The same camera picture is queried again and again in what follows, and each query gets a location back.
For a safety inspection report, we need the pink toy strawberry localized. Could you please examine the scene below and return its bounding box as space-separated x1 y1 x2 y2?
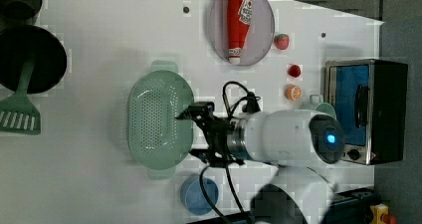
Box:
274 34 290 50

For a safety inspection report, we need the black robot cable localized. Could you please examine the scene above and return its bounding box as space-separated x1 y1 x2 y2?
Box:
198 81 262 224

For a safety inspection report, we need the green slotted spatula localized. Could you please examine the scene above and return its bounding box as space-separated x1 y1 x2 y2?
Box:
0 62 41 135

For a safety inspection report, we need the red ketchup bottle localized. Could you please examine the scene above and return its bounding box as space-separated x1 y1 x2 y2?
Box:
227 0 253 65

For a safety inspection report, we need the small black cylinder holder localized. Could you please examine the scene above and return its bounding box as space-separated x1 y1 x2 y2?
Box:
0 0 43 20

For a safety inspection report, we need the green oval strainer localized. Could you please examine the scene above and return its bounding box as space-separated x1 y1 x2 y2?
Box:
127 60 194 180

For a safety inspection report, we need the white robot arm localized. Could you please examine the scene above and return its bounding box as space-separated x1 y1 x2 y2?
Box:
176 102 345 224

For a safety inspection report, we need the green mug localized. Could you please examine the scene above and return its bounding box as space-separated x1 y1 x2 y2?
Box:
301 95 336 118

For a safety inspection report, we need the grey round plate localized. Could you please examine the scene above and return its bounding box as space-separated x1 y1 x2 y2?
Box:
207 0 275 66

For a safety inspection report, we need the large black cylinder holder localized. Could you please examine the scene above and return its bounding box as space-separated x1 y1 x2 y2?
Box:
0 25 67 94

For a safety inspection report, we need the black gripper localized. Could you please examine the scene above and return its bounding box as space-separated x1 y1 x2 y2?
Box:
176 102 244 167

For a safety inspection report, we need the red toy strawberry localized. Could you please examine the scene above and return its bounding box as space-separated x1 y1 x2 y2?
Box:
288 65 302 78

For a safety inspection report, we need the yellow red emergency button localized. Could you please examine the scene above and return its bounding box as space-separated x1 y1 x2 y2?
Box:
370 204 397 224

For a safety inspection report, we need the toy orange half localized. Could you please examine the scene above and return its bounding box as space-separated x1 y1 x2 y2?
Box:
285 85 303 101

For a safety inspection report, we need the blue cup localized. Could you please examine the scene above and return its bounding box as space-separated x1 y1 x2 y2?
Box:
180 174 219 215

